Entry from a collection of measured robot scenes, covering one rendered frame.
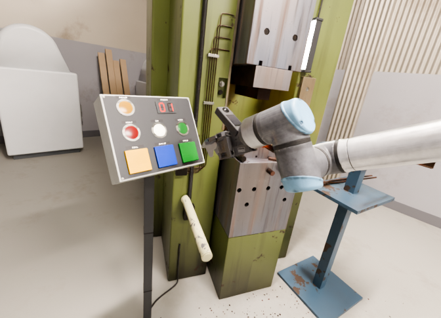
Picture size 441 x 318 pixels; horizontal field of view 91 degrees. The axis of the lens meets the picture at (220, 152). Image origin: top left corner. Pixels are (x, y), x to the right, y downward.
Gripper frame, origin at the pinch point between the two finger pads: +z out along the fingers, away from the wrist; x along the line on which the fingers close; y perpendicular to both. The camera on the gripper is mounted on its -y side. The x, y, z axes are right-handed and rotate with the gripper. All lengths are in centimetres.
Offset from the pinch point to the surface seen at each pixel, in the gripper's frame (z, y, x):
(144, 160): 10.3, 1.0, -18.2
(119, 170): 11.1, 2.7, -26.4
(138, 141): 11.0, -5.6, -18.5
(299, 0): -26, -52, 50
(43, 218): 187, 15, -36
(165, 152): 10.3, -0.4, -10.0
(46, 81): 268, -148, -1
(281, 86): -8, -21, 49
